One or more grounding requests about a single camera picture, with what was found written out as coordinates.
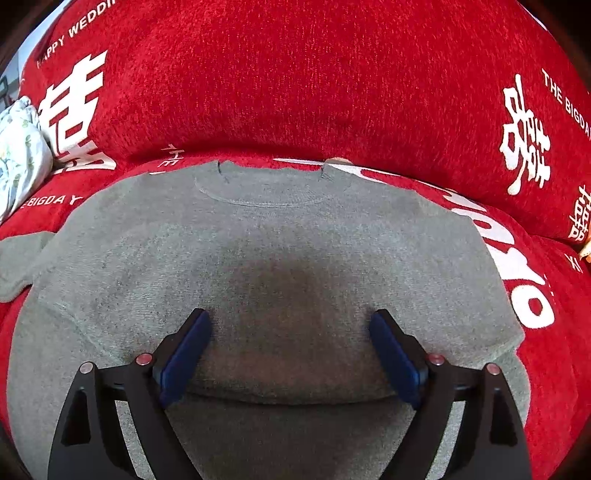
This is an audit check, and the red wedding blanket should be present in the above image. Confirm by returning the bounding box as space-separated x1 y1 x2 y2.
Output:
1 1 590 479

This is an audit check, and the white floral patterned cloth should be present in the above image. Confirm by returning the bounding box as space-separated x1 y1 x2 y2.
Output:
0 96 53 223

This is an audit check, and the grey knit sweater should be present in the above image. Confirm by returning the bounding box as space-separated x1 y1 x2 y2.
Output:
1 161 530 479

